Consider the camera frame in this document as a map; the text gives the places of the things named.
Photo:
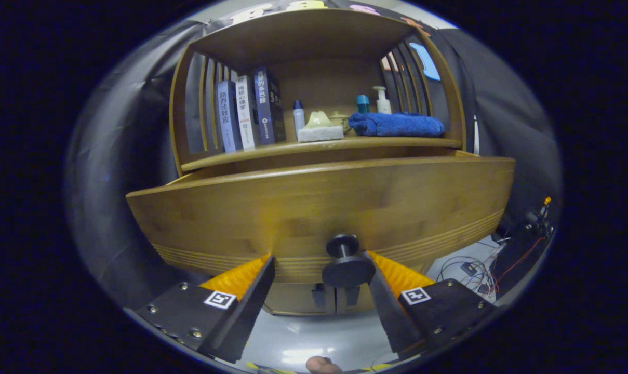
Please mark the wooden cabinet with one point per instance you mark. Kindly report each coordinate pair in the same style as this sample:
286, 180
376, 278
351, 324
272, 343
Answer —
303, 36

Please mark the beige lidded tea cup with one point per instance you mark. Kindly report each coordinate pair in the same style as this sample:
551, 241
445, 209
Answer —
341, 121

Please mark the wooden drawer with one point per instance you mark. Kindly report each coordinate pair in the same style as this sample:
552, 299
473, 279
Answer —
293, 208

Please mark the black round drawer knob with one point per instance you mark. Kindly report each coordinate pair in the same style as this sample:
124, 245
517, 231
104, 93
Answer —
347, 270

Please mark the black equipment with orange tip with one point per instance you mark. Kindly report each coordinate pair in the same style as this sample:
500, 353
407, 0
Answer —
521, 249

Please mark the wooden cabinet door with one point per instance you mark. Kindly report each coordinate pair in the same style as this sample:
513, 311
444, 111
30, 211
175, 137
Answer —
288, 301
364, 304

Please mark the dark blue book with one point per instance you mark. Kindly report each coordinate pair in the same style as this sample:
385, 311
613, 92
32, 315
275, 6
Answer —
267, 109

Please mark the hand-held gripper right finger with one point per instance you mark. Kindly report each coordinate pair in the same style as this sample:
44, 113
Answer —
391, 311

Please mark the wooden countertop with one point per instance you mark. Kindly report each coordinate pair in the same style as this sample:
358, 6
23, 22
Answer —
371, 142

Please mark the white bottle with blue cap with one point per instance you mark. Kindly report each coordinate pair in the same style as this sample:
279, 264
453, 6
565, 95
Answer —
298, 122

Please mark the white pump bottle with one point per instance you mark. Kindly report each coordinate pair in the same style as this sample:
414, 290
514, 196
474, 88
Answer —
383, 105

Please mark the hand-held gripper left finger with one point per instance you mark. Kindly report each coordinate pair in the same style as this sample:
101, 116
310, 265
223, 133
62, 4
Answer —
249, 311

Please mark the folded blue towel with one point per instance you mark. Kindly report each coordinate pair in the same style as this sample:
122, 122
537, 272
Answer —
397, 125

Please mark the teal bottle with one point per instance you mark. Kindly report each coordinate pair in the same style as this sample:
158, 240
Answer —
363, 105

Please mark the white book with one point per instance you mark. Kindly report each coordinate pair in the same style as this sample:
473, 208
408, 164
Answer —
246, 117

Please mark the light blue book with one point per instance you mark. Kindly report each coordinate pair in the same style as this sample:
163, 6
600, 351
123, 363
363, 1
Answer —
228, 119

